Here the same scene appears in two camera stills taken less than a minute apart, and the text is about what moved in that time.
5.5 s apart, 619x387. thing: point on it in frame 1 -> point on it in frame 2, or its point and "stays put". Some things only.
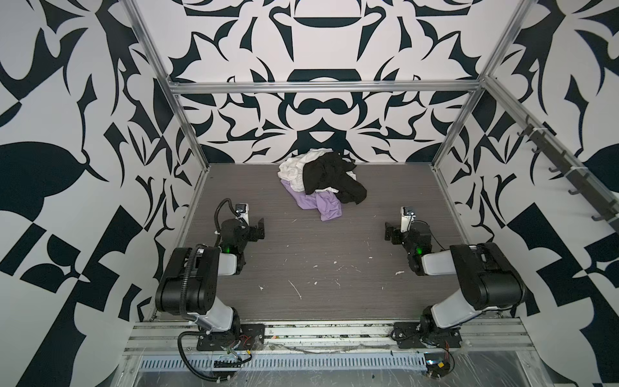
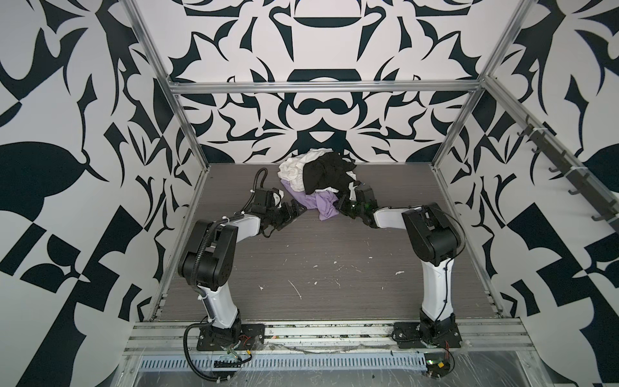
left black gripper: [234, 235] -> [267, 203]
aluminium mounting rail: [480, 337] stays put
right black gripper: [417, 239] -> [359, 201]
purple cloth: [327, 203] stays put
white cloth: [292, 170] stays put
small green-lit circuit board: [438, 364] stays put
